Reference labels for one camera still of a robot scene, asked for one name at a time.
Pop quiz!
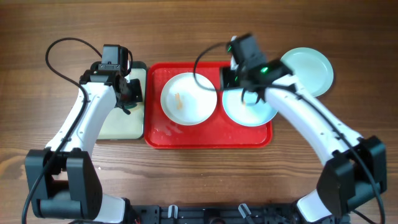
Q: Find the light blue plate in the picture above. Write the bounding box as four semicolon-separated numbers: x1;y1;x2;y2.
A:
222;89;277;127

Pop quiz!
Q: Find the green and yellow sponge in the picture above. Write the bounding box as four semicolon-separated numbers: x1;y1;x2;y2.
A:
124;103;141;111

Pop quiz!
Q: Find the green plate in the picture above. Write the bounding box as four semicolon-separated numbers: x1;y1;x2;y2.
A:
281;47;334;96

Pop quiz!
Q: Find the white plate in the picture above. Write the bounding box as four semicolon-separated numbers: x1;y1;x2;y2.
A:
160;72;218;126

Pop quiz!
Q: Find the right black cable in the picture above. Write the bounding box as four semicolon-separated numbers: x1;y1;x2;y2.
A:
193;42;386;224

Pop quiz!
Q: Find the black cable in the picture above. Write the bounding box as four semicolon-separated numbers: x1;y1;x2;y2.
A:
193;42;386;224
21;37;134;224

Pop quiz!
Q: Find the red plastic tray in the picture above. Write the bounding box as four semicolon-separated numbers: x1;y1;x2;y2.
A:
144;62;273;149

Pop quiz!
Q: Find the left black cable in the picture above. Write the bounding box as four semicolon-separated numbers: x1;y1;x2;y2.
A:
21;37;134;224

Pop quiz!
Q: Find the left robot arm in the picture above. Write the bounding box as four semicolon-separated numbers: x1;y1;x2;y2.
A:
21;69;146;223

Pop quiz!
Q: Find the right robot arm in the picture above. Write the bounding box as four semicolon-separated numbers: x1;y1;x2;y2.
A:
220;60;387;223

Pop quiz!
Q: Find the black tray with water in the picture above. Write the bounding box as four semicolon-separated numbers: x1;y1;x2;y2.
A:
98;61;147;140

